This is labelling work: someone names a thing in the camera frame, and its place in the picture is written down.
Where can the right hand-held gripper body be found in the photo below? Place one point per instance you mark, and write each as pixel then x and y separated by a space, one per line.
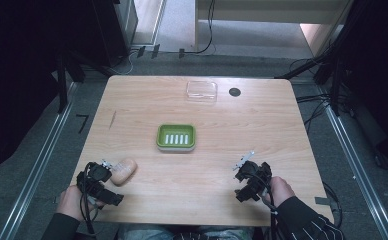
pixel 252 181

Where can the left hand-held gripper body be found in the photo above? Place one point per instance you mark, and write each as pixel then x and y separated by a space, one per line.
pixel 97 190

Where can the green soap dish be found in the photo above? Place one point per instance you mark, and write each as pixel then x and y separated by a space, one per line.
pixel 176 138

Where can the person's right hand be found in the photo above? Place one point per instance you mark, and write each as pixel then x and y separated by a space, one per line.
pixel 281 191

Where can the person's left hand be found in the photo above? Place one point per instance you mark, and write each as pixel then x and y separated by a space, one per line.
pixel 69 204

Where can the black round table grommet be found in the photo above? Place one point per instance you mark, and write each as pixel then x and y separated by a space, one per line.
pixel 235 92

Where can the clear plastic container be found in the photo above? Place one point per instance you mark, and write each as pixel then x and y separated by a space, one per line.
pixel 202 90

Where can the person's lap in jeans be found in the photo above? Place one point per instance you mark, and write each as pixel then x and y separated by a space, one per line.
pixel 185 233

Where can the black metal stand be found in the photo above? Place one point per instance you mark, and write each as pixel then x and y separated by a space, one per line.
pixel 328 63
pixel 62 80

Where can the black cabinet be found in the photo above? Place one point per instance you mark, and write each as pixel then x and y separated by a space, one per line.
pixel 113 30

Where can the metal floor rail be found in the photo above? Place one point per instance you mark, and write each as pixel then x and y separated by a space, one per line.
pixel 358 166
pixel 37 166

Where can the white desk frame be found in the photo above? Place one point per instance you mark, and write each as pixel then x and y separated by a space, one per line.
pixel 265 8

